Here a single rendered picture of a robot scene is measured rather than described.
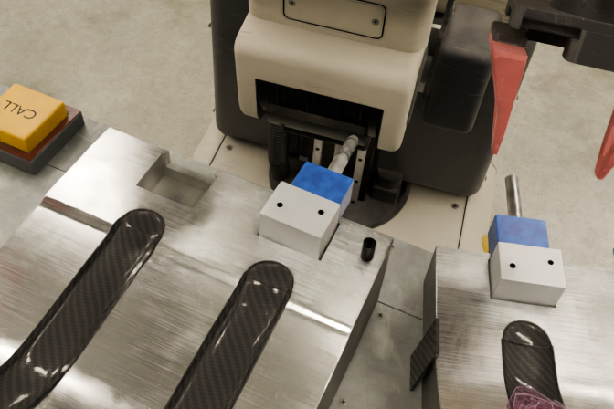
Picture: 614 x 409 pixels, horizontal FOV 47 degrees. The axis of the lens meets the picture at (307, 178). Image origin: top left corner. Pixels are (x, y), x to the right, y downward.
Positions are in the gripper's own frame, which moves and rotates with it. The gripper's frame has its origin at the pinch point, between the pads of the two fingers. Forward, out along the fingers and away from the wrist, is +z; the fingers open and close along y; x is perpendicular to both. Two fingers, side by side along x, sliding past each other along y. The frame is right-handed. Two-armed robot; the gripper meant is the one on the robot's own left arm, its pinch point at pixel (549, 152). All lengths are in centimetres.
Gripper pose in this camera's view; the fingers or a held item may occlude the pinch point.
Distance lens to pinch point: 49.1
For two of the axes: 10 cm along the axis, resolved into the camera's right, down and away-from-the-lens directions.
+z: -1.8, 9.0, 4.0
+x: 2.1, -3.6, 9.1
